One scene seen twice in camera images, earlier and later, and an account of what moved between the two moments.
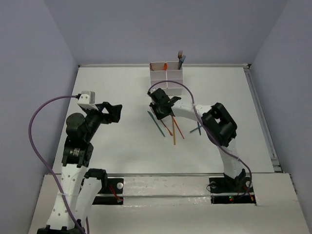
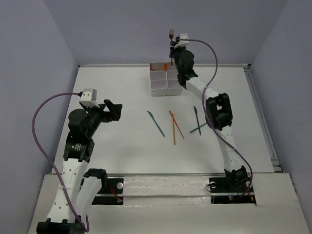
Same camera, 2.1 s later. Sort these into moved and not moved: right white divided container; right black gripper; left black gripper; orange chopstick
Moved: right black gripper
Not moved: right white divided container; orange chopstick; left black gripper
